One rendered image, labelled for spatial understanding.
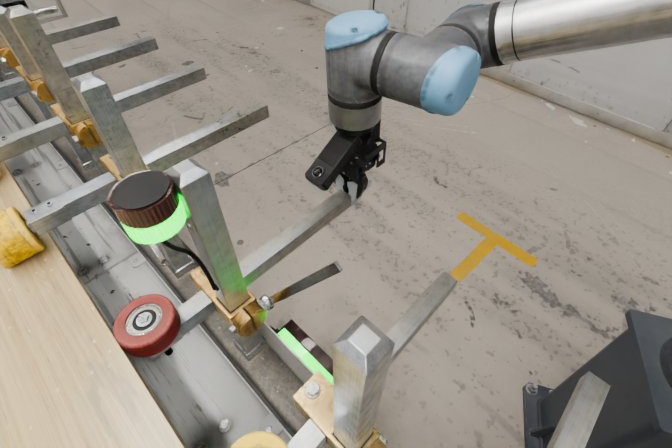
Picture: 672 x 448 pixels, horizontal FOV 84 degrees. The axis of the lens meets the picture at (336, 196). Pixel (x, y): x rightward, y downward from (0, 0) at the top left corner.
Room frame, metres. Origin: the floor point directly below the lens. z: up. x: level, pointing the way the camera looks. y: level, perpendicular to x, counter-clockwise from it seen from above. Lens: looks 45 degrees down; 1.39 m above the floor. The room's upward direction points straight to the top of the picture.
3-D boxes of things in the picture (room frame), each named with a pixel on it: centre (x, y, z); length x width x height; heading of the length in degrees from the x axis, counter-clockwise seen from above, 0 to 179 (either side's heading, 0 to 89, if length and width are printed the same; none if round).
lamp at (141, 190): (0.26, 0.19, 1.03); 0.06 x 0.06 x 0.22; 46
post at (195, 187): (0.30, 0.16, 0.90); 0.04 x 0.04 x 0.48; 46
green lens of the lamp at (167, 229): (0.26, 0.19, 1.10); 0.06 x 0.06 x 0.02
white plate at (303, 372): (0.29, 0.12, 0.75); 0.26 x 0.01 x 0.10; 46
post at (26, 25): (0.64, 0.52, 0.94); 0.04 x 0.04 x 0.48; 46
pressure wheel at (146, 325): (0.24, 0.27, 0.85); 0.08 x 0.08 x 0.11
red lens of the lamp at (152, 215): (0.26, 0.19, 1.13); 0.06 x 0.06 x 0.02
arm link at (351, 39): (0.55, -0.03, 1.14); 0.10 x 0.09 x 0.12; 56
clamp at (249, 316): (0.31, 0.18, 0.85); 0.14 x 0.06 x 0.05; 46
